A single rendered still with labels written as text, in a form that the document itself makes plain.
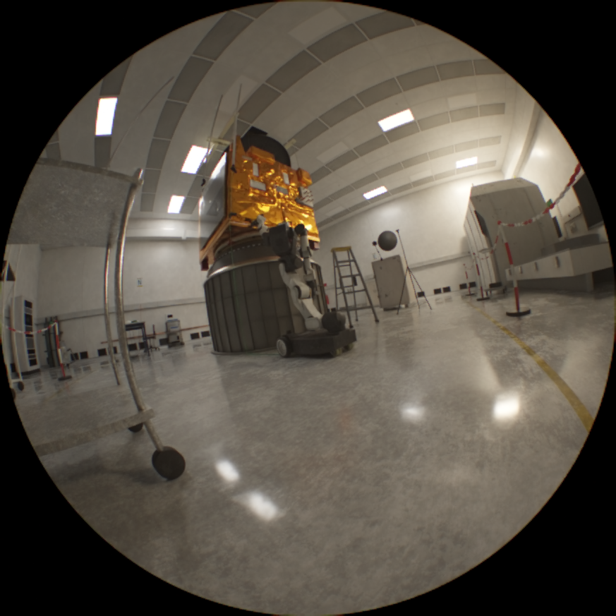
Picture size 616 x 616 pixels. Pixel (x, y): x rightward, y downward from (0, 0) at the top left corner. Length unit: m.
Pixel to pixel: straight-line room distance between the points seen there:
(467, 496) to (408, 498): 0.12
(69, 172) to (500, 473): 1.21
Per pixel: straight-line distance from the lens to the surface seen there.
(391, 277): 5.49
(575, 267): 3.12
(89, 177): 0.70
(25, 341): 7.11
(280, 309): 2.45
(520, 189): 7.36
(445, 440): 0.58
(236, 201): 2.94
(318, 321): 1.59
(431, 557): 0.41
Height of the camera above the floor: 0.40
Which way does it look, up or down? 1 degrees up
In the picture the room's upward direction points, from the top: 10 degrees counter-clockwise
